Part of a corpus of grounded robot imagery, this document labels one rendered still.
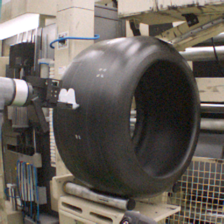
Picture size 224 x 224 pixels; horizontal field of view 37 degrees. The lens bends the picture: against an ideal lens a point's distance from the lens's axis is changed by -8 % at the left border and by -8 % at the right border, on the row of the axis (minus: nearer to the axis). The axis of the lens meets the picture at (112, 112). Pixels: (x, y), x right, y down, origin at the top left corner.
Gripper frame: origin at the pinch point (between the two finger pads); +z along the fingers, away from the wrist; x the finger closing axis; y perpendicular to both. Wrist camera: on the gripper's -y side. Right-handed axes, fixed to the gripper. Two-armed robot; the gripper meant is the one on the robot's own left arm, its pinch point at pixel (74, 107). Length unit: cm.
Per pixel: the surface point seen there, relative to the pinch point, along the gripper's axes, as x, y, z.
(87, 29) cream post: 28, 36, 27
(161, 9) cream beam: 1, 47, 43
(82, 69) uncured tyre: 3.2, 12.7, 4.4
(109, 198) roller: 0.2, -30.4, 18.9
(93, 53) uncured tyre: 3.4, 18.8, 8.5
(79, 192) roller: 16.1, -31.5, 18.7
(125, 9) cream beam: 22, 49, 43
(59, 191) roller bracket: 25.8, -32.8, 16.6
